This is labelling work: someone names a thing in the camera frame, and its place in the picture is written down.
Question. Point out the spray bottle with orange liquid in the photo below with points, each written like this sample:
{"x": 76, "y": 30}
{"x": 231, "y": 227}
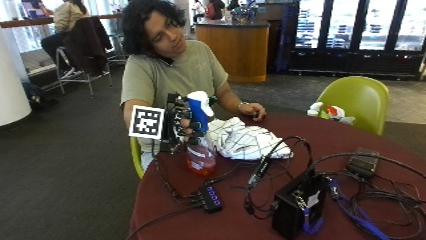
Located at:
{"x": 199, "y": 153}

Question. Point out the white cube of black markers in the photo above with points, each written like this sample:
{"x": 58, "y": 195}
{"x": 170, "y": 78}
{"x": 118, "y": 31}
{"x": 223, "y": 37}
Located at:
{"x": 146, "y": 122}

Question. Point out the white cloth with black stripes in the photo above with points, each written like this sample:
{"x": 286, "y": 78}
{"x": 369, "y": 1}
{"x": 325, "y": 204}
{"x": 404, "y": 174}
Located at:
{"x": 241, "y": 140}

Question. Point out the the person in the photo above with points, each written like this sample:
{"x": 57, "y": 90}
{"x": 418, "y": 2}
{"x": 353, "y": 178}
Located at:
{"x": 177, "y": 73}

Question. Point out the white and red soft toy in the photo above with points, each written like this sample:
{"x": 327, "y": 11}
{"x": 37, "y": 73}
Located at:
{"x": 330, "y": 113}

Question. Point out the round wooden counter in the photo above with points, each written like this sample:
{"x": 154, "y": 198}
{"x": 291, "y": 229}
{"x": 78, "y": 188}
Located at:
{"x": 237, "y": 50}

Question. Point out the black hub with blue lights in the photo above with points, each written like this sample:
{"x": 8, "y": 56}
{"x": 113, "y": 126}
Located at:
{"x": 210, "y": 198}

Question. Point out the metal high chair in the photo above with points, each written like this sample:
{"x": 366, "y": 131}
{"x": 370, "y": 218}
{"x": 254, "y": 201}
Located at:
{"x": 81, "y": 78}

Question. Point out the small flat black device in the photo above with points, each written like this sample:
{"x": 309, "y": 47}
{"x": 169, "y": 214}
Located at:
{"x": 363, "y": 163}

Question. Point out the black box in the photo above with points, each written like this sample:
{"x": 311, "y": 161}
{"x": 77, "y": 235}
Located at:
{"x": 294, "y": 208}

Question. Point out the dark jacket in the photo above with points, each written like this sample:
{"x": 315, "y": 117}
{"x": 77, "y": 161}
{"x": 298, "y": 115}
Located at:
{"x": 86, "y": 43}

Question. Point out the black glass-door display coolers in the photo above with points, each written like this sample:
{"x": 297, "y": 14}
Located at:
{"x": 354, "y": 36}

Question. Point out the dark bag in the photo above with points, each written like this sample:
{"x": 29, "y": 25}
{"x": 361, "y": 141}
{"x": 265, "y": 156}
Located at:
{"x": 37, "y": 95}

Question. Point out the white pillar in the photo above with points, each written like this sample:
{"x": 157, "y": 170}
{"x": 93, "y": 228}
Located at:
{"x": 10, "y": 83}

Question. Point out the wooden bar top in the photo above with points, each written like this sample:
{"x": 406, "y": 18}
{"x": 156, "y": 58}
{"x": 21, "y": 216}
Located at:
{"x": 26, "y": 22}

